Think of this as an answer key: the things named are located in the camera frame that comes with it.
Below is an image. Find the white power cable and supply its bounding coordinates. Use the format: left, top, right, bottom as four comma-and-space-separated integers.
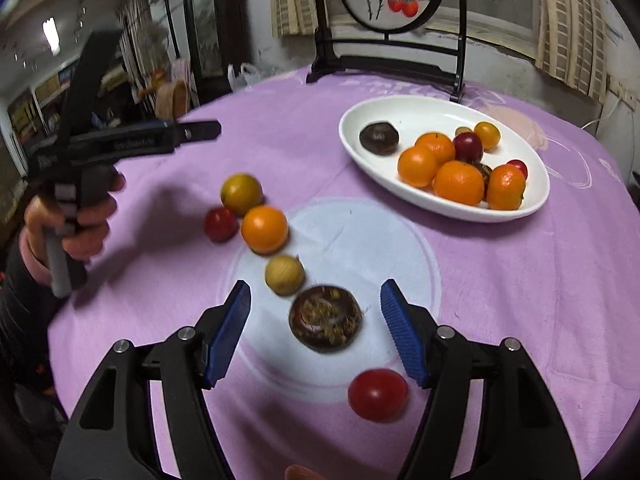
581, 100, 623, 134

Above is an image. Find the dark red plum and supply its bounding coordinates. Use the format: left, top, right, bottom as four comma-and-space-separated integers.
452, 132, 485, 165

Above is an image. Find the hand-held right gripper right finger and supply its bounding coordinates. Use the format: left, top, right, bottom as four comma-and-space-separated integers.
380, 279, 583, 480

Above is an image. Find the dark wooden framed painting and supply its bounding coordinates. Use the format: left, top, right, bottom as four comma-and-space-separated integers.
180, 0, 251, 106

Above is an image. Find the white plastic bag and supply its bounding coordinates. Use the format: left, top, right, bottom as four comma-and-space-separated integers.
227, 62, 262, 92

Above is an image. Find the purple tablecloth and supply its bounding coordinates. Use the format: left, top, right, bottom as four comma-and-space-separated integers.
47, 65, 640, 480

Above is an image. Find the yellow tomato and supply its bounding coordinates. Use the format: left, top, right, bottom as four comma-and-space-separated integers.
220, 173, 264, 216

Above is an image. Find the small smooth orange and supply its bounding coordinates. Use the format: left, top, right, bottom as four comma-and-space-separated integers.
241, 205, 290, 256

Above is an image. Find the large speckled tangerine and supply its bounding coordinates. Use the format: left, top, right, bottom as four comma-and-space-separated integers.
486, 164, 527, 211

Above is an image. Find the white oval plate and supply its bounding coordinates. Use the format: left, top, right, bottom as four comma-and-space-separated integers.
338, 96, 551, 223

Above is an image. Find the medium dark brown water chestnut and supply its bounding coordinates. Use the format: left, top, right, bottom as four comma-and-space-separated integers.
288, 285, 364, 352

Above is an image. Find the person's left forearm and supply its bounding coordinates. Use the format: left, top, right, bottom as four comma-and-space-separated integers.
0, 232, 68, 396

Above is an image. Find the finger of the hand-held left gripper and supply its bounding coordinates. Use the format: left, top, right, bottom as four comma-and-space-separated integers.
72, 120, 222, 161
56, 29, 124, 161

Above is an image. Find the orange-yellow tomato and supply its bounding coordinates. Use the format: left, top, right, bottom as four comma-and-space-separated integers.
473, 121, 501, 151

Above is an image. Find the white wall socket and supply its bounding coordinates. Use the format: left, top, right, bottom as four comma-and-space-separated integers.
606, 77, 640, 107

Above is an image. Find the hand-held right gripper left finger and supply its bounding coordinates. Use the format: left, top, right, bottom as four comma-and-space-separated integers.
50, 280, 252, 480

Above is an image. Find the small tangerine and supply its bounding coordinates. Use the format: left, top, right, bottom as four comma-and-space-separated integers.
415, 132, 456, 163

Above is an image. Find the person's right hand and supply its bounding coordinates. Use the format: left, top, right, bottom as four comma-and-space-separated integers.
284, 464, 329, 480

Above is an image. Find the white ceiling lamp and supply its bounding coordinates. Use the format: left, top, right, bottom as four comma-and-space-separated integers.
42, 17, 61, 54

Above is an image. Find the person's left hand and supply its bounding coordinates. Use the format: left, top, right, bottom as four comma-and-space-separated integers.
22, 167, 126, 267

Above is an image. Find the large dark brown water chestnut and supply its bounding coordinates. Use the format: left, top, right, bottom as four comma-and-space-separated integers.
359, 121, 400, 156

